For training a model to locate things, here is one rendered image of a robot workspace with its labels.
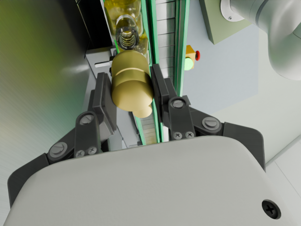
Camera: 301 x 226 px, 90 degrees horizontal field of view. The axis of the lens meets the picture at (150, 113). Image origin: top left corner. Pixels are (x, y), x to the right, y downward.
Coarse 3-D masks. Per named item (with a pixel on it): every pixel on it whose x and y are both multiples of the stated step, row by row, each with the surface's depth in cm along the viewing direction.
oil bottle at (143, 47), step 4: (144, 28) 30; (144, 32) 28; (144, 36) 26; (140, 40) 26; (144, 40) 26; (148, 40) 27; (140, 44) 25; (144, 44) 26; (148, 44) 26; (120, 48) 26; (136, 48) 25; (140, 48) 25; (144, 48) 26; (148, 48) 26; (140, 52) 26; (144, 52) 26; (148, 52) 27; (148, 56) 27; (148, 60) 27; (148, 64) 28
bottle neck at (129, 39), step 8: (120, 16) 21; (128, 16) 21; (120, 24) 19; (128, 24) 18; (120, 32) 18; (136, 32) 19; (120, 40) 20; (128, 40) 21; (136, 40) 19; (128, 48) 20
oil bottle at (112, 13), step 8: (112, 0) 22; (120, 0) 21; (128, 0) 21; (136, 0) 21; (104, 8) 22; (112, 8) 21; (120, 8) 21; (128, 8) 21; (136, 8) 21; (112, 16) 21; (136, 16) 22; (112, 24) 22; (136, 24) 22; (112, 32) 23; (128, 32) 26
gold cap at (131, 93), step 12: (120, 60) 13; (132, 60) 12; (144, 60) 14; (120, 72) 12; (132, 72) 11; (144, 72) 12; (120, 84) 11; (132, 84) 11; (144, 84) 11; (120, 96) 12; (132, 96) 12; (144, 96) 12; (120, 108) 12; (132, 108) 13; (144, 108) 13
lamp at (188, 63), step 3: (186, 57) 57; (189, 57) 57; (186, 60) 56; (189, 60) 56; (186, 63) 56; (189, 63) 56; (192, 63) 57; (186, 66) 57; (189, 66) 57; (192, 66) 58; (186, 69) 58; (189, 69) 58
